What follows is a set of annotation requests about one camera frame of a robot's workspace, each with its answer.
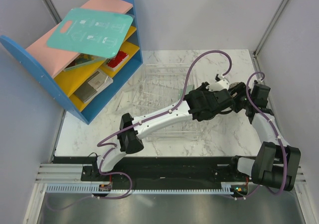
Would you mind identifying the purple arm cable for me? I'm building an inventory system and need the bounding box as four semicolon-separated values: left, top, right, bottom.
245;71;287;196
97;50;233;165

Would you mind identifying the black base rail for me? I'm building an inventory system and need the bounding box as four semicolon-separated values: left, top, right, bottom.
81;157;249;190

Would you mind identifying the red white box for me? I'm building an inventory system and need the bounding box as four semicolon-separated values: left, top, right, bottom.
106;51;129;71

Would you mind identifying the white wire dish rack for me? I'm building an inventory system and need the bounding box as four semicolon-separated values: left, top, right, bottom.
117;63;232;142

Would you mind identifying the green book under board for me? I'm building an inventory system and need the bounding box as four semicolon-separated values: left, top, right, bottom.
63;53;106;72

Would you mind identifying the grey setup guide booklet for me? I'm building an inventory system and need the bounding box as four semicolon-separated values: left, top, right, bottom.
74;69;113;104

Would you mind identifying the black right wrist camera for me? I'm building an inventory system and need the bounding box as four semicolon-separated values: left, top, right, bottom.
251;84;271;108

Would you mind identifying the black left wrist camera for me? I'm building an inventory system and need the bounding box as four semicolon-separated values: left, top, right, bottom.
214;89;235;114

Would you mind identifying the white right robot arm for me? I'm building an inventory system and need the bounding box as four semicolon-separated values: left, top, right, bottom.
228;82;301;192

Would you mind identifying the white slotted cable duct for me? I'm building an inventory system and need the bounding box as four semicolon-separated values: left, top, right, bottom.
45;182;234;195

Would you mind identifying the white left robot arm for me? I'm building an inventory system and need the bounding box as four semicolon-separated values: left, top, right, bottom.
92;78;233;181

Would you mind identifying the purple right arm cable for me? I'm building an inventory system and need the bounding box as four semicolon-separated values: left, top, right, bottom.
245;71;287;196

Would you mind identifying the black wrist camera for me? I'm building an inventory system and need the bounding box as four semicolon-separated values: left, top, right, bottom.
214;89;235;114
251;84;271;108

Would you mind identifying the teal cutting board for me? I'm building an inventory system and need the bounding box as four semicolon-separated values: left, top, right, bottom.
46;8;134;58

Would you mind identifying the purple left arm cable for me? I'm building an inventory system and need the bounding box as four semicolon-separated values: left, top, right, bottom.
97;50;233;165

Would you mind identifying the purple scale pattern bowl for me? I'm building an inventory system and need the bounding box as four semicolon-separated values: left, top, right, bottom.
228;82;239;90

